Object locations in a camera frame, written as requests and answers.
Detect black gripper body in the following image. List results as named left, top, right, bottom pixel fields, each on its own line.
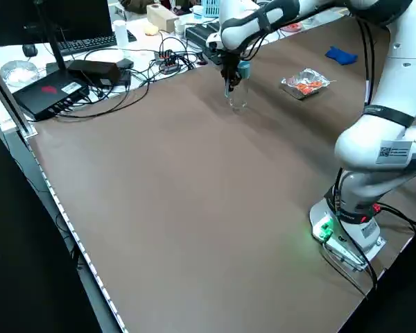
left=202, top=48, right=243, bottom=70

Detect clear bottle with blue cap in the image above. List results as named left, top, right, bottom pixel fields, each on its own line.
left=226, top=60, right=253, bottom=112

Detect blue dishcloth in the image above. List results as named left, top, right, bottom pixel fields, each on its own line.
left=324, top=45, right=359, bottom=66

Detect orange shrimp ingredients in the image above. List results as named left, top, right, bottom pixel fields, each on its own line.
left=293, top=81, right=323, bottom=96

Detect white plastic bottle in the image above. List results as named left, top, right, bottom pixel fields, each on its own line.
left=112, top=19, right=130, bottom=49

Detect flat black device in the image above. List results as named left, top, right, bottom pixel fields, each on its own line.
left=184, top=23, right=223, bottom=46

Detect blue plastic basket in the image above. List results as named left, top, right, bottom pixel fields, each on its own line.
left=200, top=0, right=223, bottom=18

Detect grey hub with red plugs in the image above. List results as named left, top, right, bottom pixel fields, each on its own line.
left=154, top=49, right=189, bottom=74

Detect pink plate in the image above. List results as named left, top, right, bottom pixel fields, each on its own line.
left=283, top=22, right=305, bottom=35

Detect light wooden box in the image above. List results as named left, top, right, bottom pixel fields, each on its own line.
left=146, top=3, right=180, bottom=33

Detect black power adapter brick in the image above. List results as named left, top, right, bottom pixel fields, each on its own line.
left=67, top=59, right=122, bottom=87

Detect black keyboard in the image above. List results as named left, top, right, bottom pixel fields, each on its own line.
left=57, top=33, right=119, bottom=57

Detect black computer monitor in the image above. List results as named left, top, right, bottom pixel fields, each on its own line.
left=0, top=0, right=114, bottom=46

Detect black stand pole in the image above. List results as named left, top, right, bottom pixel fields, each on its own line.
left=33, top=0, right=71, bottom=74

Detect black box with red logo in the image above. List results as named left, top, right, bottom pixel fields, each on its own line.
left=12, top=71, right=91, bottom=122

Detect clear glass bowl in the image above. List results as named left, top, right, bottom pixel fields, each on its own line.
left=0, top=60, right=40, bottom=85

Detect long black table cable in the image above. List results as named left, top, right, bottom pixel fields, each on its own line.
left=53, top=81, right=150, bottom=119

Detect silver aluminium frame post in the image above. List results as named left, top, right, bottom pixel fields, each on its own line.
left=0, top=55, right=39, bottom=138

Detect silver table edge rail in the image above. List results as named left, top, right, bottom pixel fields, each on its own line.
left=26, top=133, right=130, bottom=333

